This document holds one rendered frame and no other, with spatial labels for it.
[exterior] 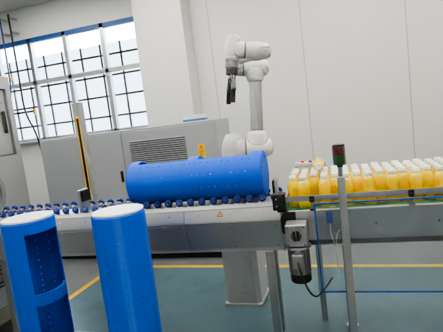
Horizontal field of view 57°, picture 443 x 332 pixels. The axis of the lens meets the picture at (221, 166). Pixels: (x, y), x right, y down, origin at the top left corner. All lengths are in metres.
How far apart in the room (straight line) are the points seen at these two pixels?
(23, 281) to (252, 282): 1.61
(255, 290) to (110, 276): 1.36
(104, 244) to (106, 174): 2.56
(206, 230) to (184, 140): 1.83
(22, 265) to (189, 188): 1.00
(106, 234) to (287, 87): 3.55
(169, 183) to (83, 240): 0.77
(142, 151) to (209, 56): 1.72
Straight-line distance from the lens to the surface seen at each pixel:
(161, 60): 5.41
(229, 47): 2.62
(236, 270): 3.25
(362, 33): 5.24
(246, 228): 2.48
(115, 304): 2.32
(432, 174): 2.42
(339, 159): 2.08
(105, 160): 4.70
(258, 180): 2.38
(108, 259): 2.24
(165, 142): 4.31
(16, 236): 2.47
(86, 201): 3.02
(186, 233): 2.61
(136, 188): 2.64
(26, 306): 2.59
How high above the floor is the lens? 1.46
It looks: 7 degrees down
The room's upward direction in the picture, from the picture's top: 7 degrees counter-clockwise
